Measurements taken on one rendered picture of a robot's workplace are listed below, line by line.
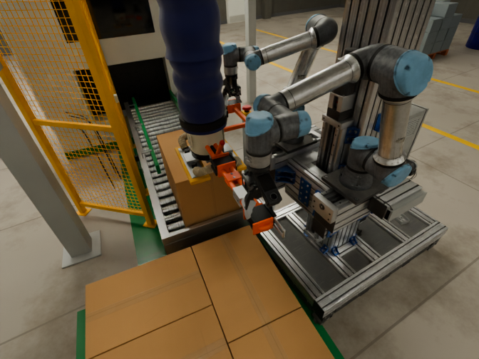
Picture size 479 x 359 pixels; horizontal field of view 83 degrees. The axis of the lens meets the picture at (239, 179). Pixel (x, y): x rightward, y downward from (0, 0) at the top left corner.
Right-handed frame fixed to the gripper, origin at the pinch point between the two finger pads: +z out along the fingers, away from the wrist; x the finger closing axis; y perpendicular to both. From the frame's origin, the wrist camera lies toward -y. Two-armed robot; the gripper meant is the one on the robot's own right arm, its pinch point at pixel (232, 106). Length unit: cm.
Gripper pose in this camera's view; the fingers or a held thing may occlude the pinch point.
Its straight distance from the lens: 172.0
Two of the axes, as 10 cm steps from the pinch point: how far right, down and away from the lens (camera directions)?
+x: 9.2, -2.8, 2.8
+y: 4.0, 5.7, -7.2
